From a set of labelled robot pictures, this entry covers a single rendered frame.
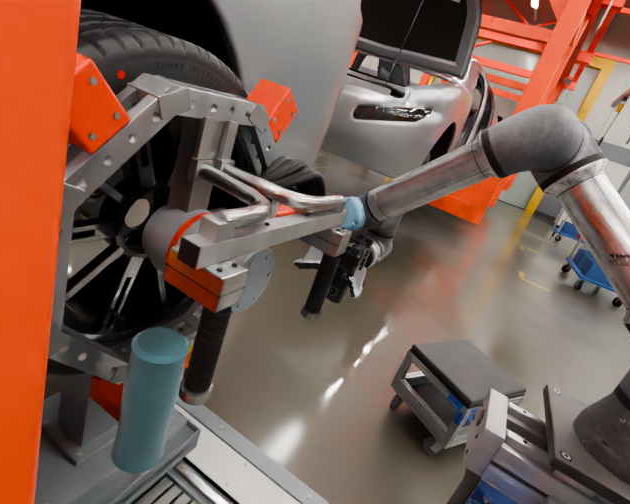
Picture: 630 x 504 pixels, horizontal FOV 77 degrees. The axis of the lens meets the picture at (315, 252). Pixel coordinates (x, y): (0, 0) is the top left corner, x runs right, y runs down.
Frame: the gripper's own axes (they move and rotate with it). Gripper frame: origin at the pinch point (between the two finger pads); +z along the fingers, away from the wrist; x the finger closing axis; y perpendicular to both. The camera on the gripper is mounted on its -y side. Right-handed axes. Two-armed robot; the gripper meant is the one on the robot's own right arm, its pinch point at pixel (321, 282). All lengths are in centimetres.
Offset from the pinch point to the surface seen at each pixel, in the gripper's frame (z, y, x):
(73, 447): 23, -59, -36
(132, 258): 20.2, -5.3, -30.9
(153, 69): 24.2, 29.5, -28.8
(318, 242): 2.2, 8.4, -2.7
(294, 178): 5.8, 18.9, -10.1
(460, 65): -317, 93, -62
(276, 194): 14.0, 17.1, -8.0
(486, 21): -539, 184, -102
